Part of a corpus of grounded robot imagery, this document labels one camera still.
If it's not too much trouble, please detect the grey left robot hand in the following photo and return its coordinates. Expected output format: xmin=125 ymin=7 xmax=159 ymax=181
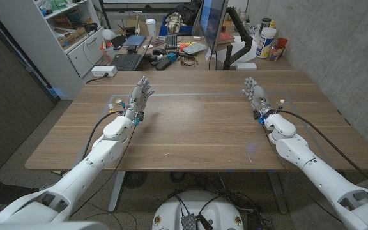
xmin=123 ymin=75 xmax=155 ymax=119

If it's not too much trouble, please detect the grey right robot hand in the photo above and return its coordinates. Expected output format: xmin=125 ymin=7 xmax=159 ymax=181
xmin=241 ymin=76 xmax=273 ymax=116

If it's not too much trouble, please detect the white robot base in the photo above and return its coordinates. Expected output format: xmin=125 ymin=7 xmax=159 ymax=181
xmin=151 ymin=190 xmax=245 ymax=230

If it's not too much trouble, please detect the flat white box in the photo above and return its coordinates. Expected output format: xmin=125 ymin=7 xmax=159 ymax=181
xmin=235 ymin=62 xmax=258 ymax=71

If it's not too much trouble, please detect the black laptop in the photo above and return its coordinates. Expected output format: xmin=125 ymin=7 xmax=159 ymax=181
xmin=109 ymin=35 xmax=154 ymax=72

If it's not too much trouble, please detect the black glasses case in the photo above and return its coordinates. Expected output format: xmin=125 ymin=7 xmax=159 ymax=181
xmin=155 ymin=59 xmax=173 ymax=71

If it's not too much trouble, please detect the white power strip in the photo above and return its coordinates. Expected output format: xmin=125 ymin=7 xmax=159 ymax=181
xmin=91 ymin=65 xmax=118 ymax=78

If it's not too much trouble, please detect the clear glass jar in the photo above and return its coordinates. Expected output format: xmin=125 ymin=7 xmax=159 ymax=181
xmin=268 ymin=45 xmax=282 ymax=62

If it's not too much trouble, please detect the white wipes canister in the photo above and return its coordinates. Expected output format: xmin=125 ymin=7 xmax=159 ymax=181
xmin=255 ymin=27 xmax=277 ymax=59

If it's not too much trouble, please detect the blue notebook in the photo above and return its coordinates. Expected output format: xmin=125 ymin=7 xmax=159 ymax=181
xmin=122 ymin=34 xmax=148 ymax=48

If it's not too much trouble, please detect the red cup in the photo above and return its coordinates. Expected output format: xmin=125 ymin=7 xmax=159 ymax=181
xmin=275 ymin=37 xmax=289 ymax=58

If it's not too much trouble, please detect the cluttered wooden desk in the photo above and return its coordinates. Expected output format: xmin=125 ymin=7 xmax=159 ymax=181
xmin=102 ymin=34 xmax=295 ymax=72

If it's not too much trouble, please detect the red book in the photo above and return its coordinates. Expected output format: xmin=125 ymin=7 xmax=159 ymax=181
xmin=218 ymin=31 xmax=236 ymax=45

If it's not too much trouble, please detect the small black keyboard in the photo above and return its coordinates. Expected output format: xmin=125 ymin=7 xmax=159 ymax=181
xmin=164 ymin=34 xmax=178 ymax=50

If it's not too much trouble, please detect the white round lamp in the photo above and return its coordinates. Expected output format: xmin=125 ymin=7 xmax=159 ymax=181
xmin=102 ymin=29 xmax=117 ymax=42

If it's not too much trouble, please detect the white lidded cup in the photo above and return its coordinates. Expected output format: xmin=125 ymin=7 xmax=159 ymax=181
xmin=145 ymin=18 xmax=157 ymax=37

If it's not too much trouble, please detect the dark lidded jar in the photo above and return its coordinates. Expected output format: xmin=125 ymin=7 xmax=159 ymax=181
xmin=259 ymin=17 xmax=272 ymax=35

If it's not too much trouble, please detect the blue storage bin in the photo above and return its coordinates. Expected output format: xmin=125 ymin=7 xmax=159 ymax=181
xmin=158 ymin=16 xmax=194 ymax=37

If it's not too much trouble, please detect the clear plastic tray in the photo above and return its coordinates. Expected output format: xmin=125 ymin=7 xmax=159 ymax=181
xmin=182 ymin=43 xmax=208 ymax=55

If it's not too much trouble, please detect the black round fan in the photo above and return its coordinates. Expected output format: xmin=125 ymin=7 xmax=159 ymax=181
xmin=123 ymin=171 xmax=148 ymax=189

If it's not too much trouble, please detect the computer monitor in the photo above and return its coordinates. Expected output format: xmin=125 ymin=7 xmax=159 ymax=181
xmin=199 ymin=0 xmax=229 ymax=54

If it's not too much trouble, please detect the cardboard box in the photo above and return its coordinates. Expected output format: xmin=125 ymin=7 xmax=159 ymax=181
xmin=58 ymin=27 xmax=88 ymax=48

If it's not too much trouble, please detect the grey table leg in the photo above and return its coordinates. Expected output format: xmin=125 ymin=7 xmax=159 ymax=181
xmin=268 ymin=172 xmax=289 ymax=214
xmin=108 ymin=171 xmax=127 ymax=213

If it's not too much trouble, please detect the black bag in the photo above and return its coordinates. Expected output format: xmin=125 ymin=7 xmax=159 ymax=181
xmin=166 ymin=2 xmax=202 ymax=27

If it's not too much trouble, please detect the white shelf cabinet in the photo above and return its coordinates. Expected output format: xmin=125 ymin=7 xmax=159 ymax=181
xmin=0 ymin=0 xmax=105 ymax=100

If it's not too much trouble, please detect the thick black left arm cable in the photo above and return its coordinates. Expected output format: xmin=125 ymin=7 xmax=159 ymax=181
xmin=80 ymin=110 xmax=126 ymax=160

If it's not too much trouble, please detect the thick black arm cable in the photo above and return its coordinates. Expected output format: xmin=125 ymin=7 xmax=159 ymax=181
xmin=80 ymin=110 xmax=126 ymax=160
xmin=276 ymin=109 xmax=368 ymax=195

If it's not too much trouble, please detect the black chain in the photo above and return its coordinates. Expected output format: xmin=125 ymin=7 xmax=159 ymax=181
xmin=180 ymin=54 xmax=199 ymax=68

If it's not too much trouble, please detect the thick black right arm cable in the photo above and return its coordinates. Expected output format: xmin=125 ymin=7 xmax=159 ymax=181
xmin=276 ymin=109 xmax=368 ymax=195

